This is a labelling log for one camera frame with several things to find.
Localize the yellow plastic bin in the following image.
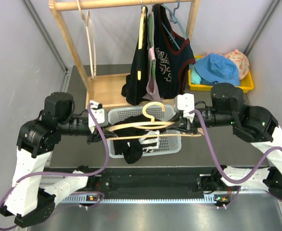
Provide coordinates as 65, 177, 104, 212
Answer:
188, 56, 254, 93

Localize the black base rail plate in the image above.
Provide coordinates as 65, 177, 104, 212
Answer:
44, 166, 271, 199

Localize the beige wooden hanger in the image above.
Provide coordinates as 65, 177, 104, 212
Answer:
77, 0, 97, 79

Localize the blue bucket hat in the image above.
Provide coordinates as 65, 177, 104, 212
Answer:
190, 53, 240, 86

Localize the pink floral hat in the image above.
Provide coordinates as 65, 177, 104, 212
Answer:
221, 49, 250, 80

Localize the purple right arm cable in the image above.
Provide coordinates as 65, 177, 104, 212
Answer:
188, 109, 282, 210

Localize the white plastic laundry basket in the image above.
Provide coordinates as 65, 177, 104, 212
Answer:
108, 104, 182, 157

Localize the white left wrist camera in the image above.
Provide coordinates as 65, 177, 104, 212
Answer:
87, 100, 107, 133

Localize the pink tank top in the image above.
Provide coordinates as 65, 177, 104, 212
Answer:
143, 11, 164, 102

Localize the small black tank top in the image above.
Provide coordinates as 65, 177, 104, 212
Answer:
113, 115, 165, 165

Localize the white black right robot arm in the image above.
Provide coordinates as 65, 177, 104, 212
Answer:
166, 83, 282, 201

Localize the blue plastic hanger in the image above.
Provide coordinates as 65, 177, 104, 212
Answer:
160, 0, 194, 70

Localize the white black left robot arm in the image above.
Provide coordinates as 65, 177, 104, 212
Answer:
0, 92, 107, 228

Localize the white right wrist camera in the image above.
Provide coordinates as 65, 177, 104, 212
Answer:
174, 93, 195, 123

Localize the wooden clothes rack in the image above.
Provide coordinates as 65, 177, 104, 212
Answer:
48, 0, 201, 108

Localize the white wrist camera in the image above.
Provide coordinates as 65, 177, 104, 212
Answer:
174, 93, 195, 123
87, 100, 107, 133

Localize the green plastic hanger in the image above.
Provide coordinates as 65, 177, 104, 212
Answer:
148, 9, 156, 79

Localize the navy maroon-trimmed jersey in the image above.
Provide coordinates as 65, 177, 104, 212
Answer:
153, 4, 196, 99

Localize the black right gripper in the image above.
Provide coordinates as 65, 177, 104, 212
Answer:
166, 107, 234, 134

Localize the yellow metal-hook hanger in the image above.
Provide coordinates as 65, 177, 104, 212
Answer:
136, 5, 148, 81

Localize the black white striped tank top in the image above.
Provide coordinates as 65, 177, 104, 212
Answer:
139, 130, 160, 154

